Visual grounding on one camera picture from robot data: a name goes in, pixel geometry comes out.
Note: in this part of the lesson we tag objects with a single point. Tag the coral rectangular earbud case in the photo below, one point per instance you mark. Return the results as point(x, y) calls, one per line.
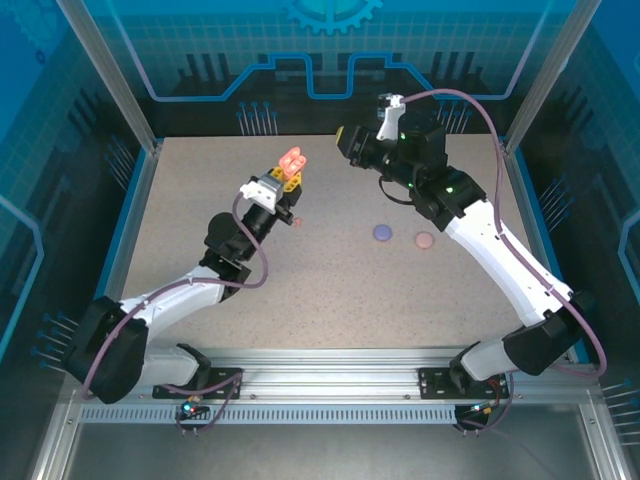
point(292, 160)

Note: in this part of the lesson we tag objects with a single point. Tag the purple round earbud case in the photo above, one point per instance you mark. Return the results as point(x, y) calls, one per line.
point(383, 232)

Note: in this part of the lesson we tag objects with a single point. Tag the pale pink round earbud case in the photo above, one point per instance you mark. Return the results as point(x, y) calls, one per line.
point(425, 240)

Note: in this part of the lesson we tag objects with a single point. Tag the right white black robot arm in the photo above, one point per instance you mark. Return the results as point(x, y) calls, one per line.
point(500, 250)

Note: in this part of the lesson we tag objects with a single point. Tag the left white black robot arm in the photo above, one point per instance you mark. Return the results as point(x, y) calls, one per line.
point(175, 295)

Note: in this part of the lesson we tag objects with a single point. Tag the grey metal front tray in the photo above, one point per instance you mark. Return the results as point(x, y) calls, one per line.
point(325, 455)

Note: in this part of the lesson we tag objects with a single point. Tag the aluminium side rail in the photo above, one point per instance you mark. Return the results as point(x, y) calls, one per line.
point(131, 225)
point(531, 225)

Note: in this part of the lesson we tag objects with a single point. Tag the aluminium frame post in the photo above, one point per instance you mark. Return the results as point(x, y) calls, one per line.
point(120, 85)
point(548, 75)

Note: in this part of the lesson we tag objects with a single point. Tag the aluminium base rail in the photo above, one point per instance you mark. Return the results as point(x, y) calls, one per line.
point(325, 370)

